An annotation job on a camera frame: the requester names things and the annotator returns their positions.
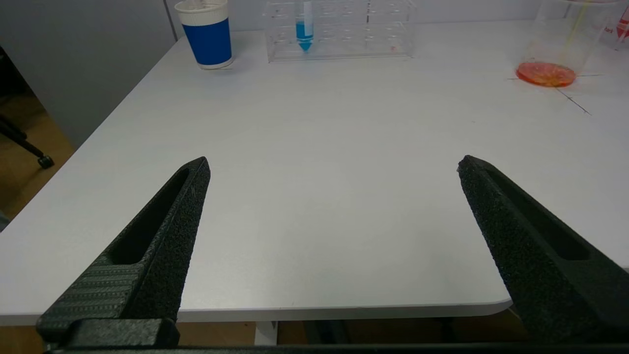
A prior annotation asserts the clear acrylic test tube rack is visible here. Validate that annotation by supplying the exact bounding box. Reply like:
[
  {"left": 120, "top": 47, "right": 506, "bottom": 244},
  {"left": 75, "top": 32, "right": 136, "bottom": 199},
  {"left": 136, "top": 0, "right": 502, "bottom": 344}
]
[
  {"left": 602, "top": 0, "right": 629, "bottom": 50},
  {"left": 262, "top": 0, "right": 416, "bottom": 63}
]

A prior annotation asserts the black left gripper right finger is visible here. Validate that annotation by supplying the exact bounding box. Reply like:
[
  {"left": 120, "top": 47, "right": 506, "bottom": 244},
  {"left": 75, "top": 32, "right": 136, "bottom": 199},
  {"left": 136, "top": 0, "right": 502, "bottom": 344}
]
[{"left": 457, "top": 155, "right": 629, "bottom": 345}]

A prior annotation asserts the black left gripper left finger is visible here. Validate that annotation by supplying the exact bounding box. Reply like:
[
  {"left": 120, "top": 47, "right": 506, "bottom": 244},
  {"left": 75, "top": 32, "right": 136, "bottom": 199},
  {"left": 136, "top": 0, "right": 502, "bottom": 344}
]
[{"left": 35, "top": 156, "right": 212, "bottom": 345}]

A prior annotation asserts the blue pigment test tube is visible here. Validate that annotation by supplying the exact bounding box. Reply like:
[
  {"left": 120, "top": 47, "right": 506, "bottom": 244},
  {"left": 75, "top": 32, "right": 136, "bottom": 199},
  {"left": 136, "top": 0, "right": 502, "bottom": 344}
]
[{"left": 295, "top": 0, "right": 315, "bottom": 53}]

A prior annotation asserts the clear glass beaker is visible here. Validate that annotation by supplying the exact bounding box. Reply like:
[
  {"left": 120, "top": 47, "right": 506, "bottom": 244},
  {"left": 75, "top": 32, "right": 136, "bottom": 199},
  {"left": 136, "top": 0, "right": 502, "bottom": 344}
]
[{"left": 515, "top": 0, "right": 622, "bottom": 88}]

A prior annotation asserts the blue white paper cup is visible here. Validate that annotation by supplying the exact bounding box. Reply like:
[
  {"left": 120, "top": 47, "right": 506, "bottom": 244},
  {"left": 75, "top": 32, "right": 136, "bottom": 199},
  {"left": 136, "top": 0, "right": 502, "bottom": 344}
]
[{"left": 174, "top": 0, "right": 233, "bottom": 70}]

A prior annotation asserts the white table leg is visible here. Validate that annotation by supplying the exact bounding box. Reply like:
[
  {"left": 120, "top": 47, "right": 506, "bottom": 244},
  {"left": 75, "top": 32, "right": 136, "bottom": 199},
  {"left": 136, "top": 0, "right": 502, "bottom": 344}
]
[{"left": 255, "top": 322, "right": 279, "bottom": 346}]

